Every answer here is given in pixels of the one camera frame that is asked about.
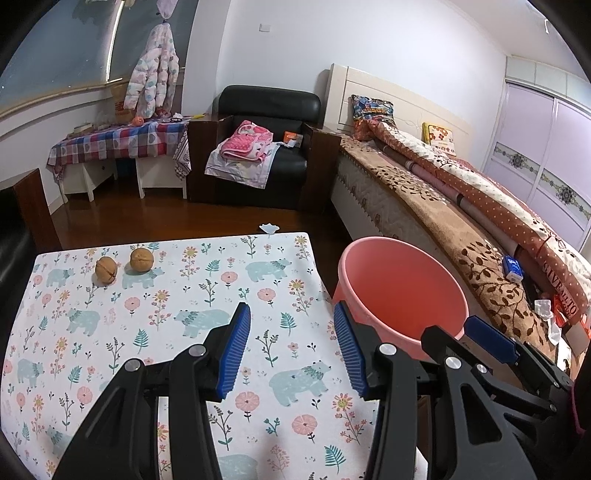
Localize pink folded clothes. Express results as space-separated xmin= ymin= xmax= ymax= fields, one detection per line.
xmin=218 ymin=120 xmax=274 ymax=162

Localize large bay window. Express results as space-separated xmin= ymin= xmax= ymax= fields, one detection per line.
xmin=0 ymin=0 xmax=199 ymax=121

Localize cream bed headboard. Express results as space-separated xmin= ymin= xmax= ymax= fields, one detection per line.
xmin=321 ymin=63 xmax=472 ymax=158

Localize checkered cloth side table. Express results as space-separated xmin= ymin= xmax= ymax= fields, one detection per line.
xmin=46 ymin=119 xmax=192 ymax=181

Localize brown walnut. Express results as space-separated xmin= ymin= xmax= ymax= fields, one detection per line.
xmin=129 ymin=248 xmax=153 ymax=275
xmin=95 ymin=257 xmax=118 ymax=287

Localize pastel dotted puffer jacket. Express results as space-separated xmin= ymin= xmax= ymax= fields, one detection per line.
xmin=124 ymin=23 xmax=181 ymax=118

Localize white crumpled tissue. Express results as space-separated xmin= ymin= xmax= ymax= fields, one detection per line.
xmin=534 ymin=299 xmax=561 ymax=344

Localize floral bear print tablecloth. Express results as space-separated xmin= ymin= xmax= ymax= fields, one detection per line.
xmin=0 ymin=232 xmax=426 ymax=480

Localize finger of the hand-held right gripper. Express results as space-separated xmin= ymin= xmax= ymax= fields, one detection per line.
xmin=464 ymin=316 xmax=573 ymax=388
xmin=420 ymin=324 xmax=561 ymax=418

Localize yellow floral pillow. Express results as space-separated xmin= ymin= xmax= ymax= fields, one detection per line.
xmin=421 ymin=122 xmax=458 ymax=158

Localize white desk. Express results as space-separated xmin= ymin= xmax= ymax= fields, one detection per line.
xmin=60 ymin=157 xmax=188 ymax=204

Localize orange dotted quilt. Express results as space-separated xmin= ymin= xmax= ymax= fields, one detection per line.
xmin=369 ymin=117 xmax=591 ymax=333

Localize pink plastic bucket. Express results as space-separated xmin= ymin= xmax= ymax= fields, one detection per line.
xmin=331 ymin=237 xmax=467 ymax=363

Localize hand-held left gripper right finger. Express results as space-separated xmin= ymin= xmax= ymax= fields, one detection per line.
xmin=333 ymin=302 xmax=539 ymax=480

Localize colourful patterned pillow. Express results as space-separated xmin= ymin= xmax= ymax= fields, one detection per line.
xmin=351 ymin=95 xmax=394 ymax=141

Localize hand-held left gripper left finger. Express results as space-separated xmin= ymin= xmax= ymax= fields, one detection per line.
xmin=54 ymin=302 xmax=252 ymax=480

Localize lilac panelled wardrobe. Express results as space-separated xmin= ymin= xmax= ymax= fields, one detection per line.
xmin=480 ymin=55 xmax=591 ymax=250

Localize bed with brown blanket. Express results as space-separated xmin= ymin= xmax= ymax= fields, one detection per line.
xmin=339 ymin=138 xmax=568 ymax=365

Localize white printed cloth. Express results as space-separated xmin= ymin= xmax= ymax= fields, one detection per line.
xmin=204 ymin=143 xmax=282 ymax=190

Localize white quilted mattress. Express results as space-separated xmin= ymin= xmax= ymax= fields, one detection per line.
xmin=331 ymin=157 xmax=462 ymax=259

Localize blue tissue pack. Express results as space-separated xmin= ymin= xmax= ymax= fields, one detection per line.
xmin=502 ymin=255 xmax=525 ymax=282

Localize black leather armchair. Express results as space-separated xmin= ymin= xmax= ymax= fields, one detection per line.
xmin=0 ymin=168 xmax=63 ymax=287
xmin=187 ymin=85 xmax=342 ymax=213

